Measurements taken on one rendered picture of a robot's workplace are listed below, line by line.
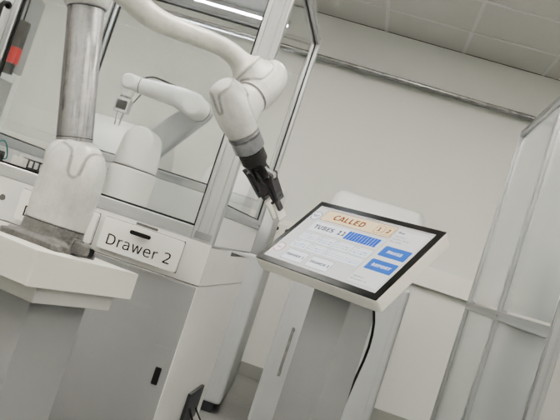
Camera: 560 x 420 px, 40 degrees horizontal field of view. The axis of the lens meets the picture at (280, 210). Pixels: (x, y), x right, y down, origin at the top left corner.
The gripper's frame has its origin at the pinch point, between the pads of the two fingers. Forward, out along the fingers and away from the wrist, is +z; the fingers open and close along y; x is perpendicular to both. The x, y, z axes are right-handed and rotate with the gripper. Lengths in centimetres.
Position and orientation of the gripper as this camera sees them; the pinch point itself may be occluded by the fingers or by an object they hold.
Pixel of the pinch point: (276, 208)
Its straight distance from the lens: 224.0
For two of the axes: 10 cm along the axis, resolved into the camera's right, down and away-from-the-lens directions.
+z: 3.5, 8.1, 4.8
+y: -6.6, -1.5, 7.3
